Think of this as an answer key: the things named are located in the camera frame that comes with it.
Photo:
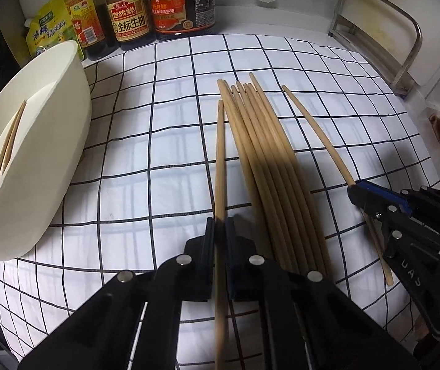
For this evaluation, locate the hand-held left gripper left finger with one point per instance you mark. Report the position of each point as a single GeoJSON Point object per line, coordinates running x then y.
{"type": "Point", "coordinates": [200, 262]}

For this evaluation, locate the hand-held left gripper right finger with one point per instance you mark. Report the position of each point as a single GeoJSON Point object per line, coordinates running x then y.
{"type": "Point", "coordinates": [239, 273]}

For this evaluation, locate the bunch of wooden chopsticks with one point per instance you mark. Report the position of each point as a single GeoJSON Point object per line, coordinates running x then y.
{"type": "Point", "coordinates": [266, 169]}

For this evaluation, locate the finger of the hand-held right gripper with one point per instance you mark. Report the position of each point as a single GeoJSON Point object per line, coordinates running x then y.
{"type": "Point", "coordinates": [386, 198]}
{"type": "Point", "coordinates": [374, 210]}

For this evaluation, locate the yellow seasoning pouch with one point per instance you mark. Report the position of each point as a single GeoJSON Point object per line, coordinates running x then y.
{"type": "Point", "coordinates": [48, 27]}

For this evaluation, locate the white black checked cloth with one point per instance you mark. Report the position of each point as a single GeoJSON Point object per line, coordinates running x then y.
{"type": "Point", "coordinates": [146, 142]}

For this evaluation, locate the white round bowl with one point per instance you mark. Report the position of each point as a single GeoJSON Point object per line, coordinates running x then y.
{"type": "Point", "coordinates": [62, 142]}

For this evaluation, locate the steel rack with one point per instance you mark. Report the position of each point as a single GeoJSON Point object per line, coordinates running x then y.
{"type": "Point", "coordinates": [405, 77]}

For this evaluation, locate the soy sauce bottle brown label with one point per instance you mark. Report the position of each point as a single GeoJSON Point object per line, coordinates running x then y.
{"type": "Point", "coordinates": [129, 19]}

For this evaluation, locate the vinegar bottle yellow red label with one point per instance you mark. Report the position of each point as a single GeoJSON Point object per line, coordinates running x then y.
{"type": "Point", "coordinates": [89, 23]}

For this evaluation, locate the large dark sauce jug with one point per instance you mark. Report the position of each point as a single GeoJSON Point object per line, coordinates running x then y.
{"type": "Point", "coordinates": [181, 11]}

